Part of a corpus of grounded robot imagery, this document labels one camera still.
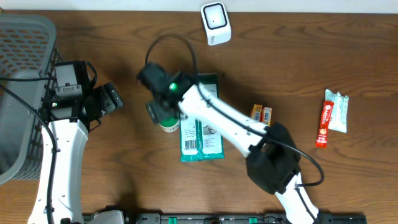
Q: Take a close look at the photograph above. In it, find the white barcode scanner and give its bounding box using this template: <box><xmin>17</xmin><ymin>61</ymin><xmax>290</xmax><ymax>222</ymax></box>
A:
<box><xmin>200</xmin><ymin>1</ymin><xmax>232</xmax><ymax>46</ymax></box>

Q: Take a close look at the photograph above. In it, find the orange tissue pack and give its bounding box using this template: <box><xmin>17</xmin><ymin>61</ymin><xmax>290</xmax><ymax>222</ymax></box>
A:
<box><xmin>260</xmin><ymin>107</ymin><xmax>272</xmax><ymax>126</ymax></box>
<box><xmin>251</xmin><ymin>104</ymin><xmax>262</xmax><ymax>121</ymax></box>

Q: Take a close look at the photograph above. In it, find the mint green wipes pack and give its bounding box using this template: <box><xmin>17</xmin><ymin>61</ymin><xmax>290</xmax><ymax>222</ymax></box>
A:
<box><xmin>325</xmin><ymin>89</ymin><xmax>349</xmax><ymax>133</ymax></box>

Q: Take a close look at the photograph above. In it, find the green-lidded small jar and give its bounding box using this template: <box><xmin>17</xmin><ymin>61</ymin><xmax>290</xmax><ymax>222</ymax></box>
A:
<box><xmin>159</xmin><ymin>118</ymin><xmax>180</xmax><ymax>133</ymax></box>

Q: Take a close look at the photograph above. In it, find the grey plastic mesh basket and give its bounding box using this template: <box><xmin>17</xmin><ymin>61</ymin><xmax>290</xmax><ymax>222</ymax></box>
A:
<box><xmin>1</xmin><ymin>14</ymin><xmax>63</xmax><ymax>184</ymax></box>

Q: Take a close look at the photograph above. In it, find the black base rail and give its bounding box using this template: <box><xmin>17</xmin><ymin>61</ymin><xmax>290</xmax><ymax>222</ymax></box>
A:
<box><xmin>82</xmin><ymin>204</ymin><xmax>368</xmax><ymax>224</ymax></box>

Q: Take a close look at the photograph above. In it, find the green 3M adhesive package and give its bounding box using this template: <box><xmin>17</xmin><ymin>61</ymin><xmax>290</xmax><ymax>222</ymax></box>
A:
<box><xmin>179</xmin><ymin>73</ymin><xmax>225</xmax><ymax>163</ymax></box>

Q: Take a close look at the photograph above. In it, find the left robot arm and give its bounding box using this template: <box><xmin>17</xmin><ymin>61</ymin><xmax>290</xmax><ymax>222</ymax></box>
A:
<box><xmin>28</xmin><ymin>81</ymin><xmax>124</xmax><ymax>223</ymax></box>

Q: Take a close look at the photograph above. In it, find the red adhesive tube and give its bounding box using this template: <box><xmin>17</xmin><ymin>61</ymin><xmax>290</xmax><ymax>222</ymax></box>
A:
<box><xmin>315</xmin><ymin>101</ymin><xmax>334</xmax><ymax>148</ymax></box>

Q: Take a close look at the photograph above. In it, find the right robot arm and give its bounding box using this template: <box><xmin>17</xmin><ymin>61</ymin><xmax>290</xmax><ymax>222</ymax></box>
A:
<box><xmin>137</xmin><ymin>71</ymin><xmax>323</xmax><ymax>223</ymax></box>

